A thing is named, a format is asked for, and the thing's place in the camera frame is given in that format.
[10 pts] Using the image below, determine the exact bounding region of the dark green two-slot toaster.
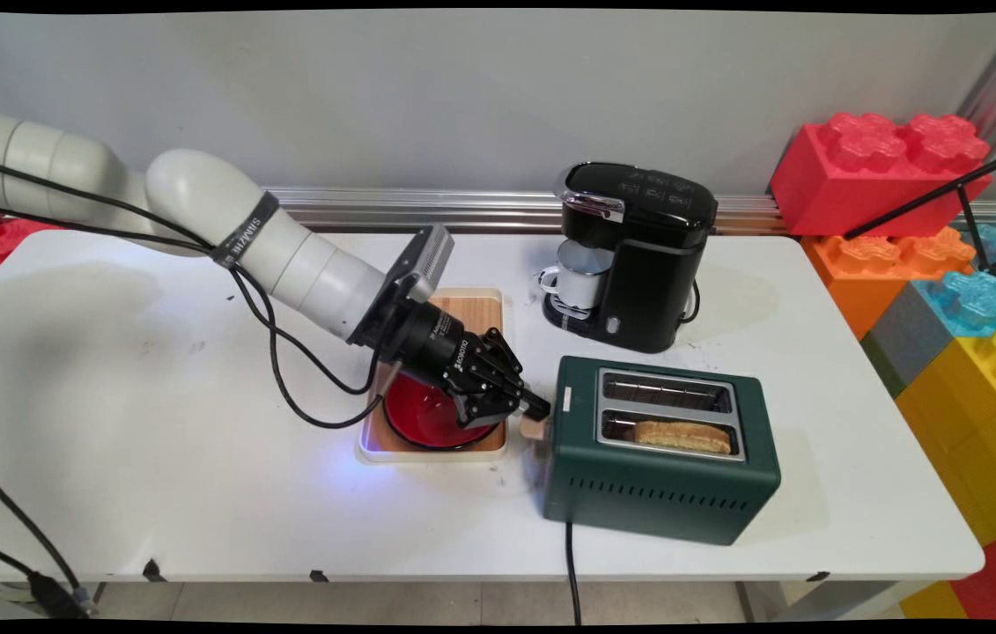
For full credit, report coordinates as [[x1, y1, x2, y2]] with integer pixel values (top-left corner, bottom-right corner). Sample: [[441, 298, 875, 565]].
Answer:
[[540, 354, 782, 547]]

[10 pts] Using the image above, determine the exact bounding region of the black tripod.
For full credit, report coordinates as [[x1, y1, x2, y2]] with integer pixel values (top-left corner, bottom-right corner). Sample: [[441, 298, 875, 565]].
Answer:
[[841, 141, 996, 284]]

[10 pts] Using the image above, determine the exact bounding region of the white table leg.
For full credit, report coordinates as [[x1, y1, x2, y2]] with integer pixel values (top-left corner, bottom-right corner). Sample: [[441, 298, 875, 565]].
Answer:
[[737, 581, 934, 622]]

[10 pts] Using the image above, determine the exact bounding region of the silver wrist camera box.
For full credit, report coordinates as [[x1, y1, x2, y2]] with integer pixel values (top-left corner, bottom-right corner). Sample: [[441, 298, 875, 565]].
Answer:
[[381, 223, 456, 305]]

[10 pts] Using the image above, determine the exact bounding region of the white metal mug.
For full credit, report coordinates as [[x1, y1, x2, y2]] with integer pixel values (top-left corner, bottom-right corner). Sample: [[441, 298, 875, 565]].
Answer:
[[538, 240, 615, 311]]

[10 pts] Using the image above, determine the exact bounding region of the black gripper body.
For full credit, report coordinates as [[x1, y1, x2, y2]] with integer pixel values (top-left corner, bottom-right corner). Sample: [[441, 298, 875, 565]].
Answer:
[[379, 299, 488, 397]]

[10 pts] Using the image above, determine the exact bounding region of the red bowl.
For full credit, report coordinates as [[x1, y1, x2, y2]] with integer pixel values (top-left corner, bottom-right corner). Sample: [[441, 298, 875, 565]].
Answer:
[[381, 370, 505, 452]]

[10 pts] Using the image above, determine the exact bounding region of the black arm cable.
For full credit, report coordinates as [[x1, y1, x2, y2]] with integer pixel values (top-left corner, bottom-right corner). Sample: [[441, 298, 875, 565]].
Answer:
[[0, 201, 384, 395], [0, 151, 402, 431]]

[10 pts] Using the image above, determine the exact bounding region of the grey giant building block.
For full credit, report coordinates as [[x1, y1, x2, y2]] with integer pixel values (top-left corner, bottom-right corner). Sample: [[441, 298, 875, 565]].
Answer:
[[860, 282, 956, 397]]

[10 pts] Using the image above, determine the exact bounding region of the white tray with wooden base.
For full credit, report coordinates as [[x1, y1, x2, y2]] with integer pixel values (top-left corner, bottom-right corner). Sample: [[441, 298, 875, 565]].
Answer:
[[357, 287, 512, 465]]

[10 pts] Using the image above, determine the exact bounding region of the orange giant building block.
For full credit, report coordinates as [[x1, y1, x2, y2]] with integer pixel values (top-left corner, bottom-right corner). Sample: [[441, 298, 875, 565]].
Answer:
[[801, 227, 977, 340]]

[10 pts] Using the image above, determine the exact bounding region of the light blue giant building block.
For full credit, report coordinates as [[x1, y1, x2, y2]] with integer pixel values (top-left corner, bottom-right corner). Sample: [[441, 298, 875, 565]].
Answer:
[[916, 223, 996, 337]]

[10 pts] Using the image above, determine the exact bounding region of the black coffee machine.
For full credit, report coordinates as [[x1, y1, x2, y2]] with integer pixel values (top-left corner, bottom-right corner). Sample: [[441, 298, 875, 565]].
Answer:
[[540, 161, 719, 355]]

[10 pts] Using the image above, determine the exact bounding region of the black toaster power cord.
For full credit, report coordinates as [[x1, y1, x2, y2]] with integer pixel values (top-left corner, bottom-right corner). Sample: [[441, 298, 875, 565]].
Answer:
[[564, 521, 584, 626]]

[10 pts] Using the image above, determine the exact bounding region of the large red giant building block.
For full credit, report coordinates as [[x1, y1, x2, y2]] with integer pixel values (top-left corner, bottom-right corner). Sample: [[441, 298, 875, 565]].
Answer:
[[769, 112, 993, 239]]

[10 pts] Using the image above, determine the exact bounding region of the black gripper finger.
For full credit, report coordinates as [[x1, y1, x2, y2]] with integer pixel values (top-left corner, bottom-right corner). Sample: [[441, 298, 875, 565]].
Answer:
[[469, 329, 550, 414], [452, 387, 552, 429]]

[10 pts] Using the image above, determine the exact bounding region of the thick black cable with plug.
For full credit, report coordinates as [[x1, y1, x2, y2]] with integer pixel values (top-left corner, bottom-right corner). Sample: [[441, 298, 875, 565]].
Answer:
[[0, 443, 98, 619]]

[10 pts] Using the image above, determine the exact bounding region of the black strap with white lettering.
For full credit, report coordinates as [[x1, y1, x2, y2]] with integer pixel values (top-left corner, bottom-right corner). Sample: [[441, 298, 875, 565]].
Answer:
[[211, 192, 280, 269]]

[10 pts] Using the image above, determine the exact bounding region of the toasted bread slice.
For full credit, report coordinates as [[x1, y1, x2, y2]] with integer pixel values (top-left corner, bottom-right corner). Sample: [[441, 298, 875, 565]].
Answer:
[[634, 420, 734, 456]]

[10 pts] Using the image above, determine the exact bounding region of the aluminium wall rail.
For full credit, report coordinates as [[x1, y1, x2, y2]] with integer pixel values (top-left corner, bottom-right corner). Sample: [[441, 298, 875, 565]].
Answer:
[[260, 185, 996, 237]]

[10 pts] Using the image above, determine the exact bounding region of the yellow giant building block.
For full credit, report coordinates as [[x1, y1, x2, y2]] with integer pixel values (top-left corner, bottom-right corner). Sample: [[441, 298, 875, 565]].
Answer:
[[894, 330, 996, 547]]

